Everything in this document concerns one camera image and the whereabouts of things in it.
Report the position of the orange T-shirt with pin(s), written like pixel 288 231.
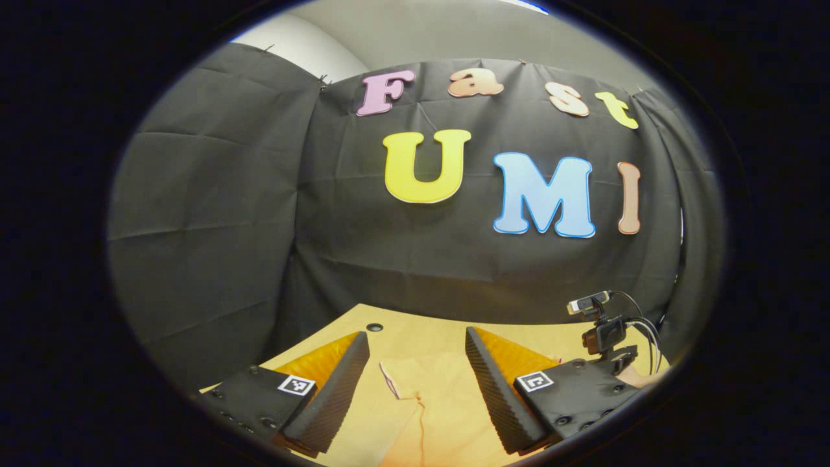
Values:
pixel 447 415

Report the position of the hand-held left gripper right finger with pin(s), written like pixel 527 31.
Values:
pixel 496 395

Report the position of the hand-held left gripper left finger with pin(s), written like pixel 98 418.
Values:
pixel 337 395

